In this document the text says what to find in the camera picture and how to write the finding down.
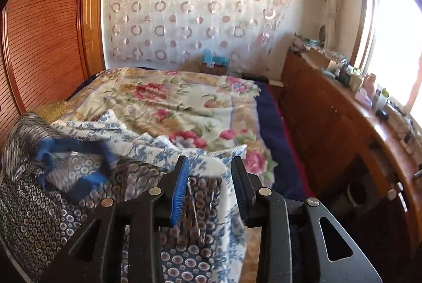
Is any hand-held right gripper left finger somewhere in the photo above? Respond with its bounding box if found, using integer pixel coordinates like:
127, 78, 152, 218
40, 156, 191, 283

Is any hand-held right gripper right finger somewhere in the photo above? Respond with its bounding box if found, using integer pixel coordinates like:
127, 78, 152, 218
231, 156, 385, 283

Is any dark blue circle-patterned shirt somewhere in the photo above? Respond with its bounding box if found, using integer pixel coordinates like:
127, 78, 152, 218
0, 113, 225, 283

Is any white blue-flowered sheet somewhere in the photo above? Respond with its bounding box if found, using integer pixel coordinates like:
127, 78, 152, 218
51, 110, 251, 283

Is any navy blue bed sheet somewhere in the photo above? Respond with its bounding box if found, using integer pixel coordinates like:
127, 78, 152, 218
255, 82, 317, 201

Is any floral bed blanket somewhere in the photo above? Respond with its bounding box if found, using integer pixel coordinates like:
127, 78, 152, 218
66, 68, 281, 283

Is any long wooden cabinet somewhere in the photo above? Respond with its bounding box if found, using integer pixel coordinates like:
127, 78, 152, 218
280, 50, 422, 257

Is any dark round bin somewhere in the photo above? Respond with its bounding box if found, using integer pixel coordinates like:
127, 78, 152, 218
346, 181, 370, 207

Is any cardboard box with blue cloth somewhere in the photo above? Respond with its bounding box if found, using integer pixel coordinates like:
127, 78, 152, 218
199, 49, 229, 76

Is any golden textured cushion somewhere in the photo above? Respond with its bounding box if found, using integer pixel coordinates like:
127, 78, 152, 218
31, 100, 68, 123

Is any open cardboard box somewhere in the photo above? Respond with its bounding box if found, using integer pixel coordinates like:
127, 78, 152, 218
305, 47, 332, 70

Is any pink bottle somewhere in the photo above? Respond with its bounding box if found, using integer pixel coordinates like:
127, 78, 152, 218
355, 73, 376, 105

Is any bottle with green cap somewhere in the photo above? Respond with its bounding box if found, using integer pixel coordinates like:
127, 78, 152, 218
376, 85, 390, 110

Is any sheer circle-patterned curtain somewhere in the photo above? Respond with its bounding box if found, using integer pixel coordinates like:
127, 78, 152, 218
104, 0, 291, 64

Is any wooden slatted wardrobe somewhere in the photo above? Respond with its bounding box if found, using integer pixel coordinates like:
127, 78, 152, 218
0, 0, 106, 145

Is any wooden framed window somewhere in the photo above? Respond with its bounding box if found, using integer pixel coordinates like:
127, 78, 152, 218
349, 0, 422, 119

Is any tangle of black cables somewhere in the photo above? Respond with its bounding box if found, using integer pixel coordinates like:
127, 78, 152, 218
396, 118, 419, 155

